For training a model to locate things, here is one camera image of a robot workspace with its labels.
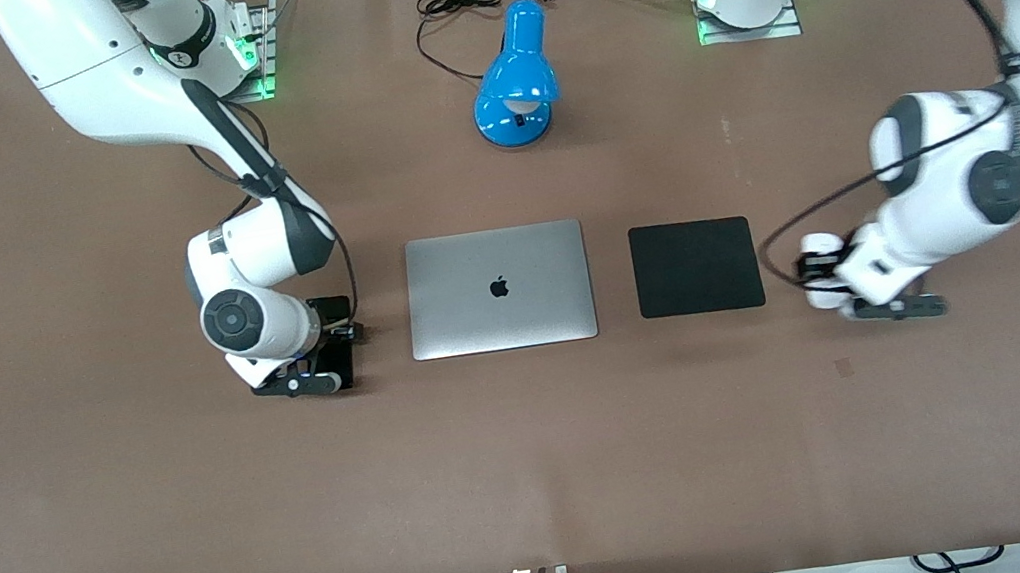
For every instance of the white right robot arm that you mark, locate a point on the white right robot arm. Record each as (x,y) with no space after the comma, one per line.
(125,81)

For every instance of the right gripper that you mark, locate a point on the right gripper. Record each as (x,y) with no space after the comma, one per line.
(334,336)

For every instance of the silver closed laptop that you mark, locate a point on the silver closed laptop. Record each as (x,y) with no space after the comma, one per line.
(498,289)

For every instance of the blue desk lamp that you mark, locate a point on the blue desk lamp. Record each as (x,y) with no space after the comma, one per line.
(515,83)

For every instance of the black mouse pad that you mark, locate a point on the black mouse pad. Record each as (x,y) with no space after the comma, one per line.
(696,267)

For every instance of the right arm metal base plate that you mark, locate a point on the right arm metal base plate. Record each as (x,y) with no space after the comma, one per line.
(266,60)

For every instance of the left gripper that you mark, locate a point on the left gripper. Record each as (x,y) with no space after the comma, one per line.
(811,267)

